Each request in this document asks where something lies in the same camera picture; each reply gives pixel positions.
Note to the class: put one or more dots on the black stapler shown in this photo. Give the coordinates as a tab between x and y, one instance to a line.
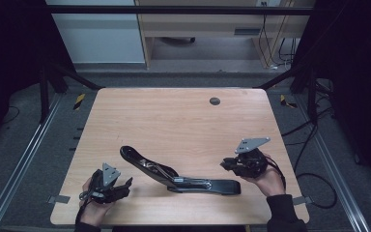
220	187

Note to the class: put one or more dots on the white cabinet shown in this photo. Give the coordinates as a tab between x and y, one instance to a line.
99	38

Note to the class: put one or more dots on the yellow black floor tape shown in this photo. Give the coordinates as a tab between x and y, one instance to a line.
286	101
79	101

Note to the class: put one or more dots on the person's left hand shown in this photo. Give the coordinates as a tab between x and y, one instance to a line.
91	212

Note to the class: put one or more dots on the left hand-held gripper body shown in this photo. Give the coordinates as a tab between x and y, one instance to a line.
104	193

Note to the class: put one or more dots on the dark round table grommet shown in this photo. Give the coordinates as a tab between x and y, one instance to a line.
214	101

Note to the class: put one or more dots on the grey tape tab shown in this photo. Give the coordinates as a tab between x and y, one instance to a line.
58	199
302	200

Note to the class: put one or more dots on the black frame crossbar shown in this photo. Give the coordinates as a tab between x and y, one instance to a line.
174	9

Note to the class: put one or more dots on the black metal stand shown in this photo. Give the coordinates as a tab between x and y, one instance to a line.
44	96
312	93

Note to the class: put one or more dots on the light wooden desk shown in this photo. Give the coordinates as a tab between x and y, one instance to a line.
206	24

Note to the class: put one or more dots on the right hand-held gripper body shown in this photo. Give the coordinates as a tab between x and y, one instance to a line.
251	164

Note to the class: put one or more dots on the person's right hand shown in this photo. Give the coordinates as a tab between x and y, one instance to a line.
272	182

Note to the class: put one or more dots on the aluminium floor rail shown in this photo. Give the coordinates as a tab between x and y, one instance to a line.
22	164
333	167

